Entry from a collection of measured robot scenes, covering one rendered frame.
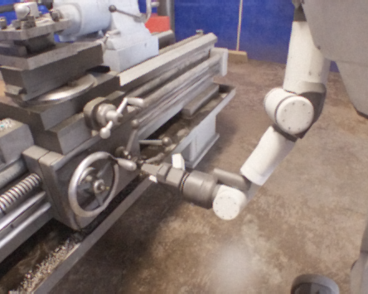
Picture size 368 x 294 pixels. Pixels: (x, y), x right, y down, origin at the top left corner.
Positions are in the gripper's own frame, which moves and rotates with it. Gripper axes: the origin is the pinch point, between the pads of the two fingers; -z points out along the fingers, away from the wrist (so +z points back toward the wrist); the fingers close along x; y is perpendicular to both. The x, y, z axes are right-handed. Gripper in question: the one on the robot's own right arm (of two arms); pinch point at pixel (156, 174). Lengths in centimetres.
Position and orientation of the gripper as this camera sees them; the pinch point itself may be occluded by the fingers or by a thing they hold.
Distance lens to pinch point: 78.8
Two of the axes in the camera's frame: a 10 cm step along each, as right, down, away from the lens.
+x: -2.5, -4.8, -8.4
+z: 8.8, 2.4, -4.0
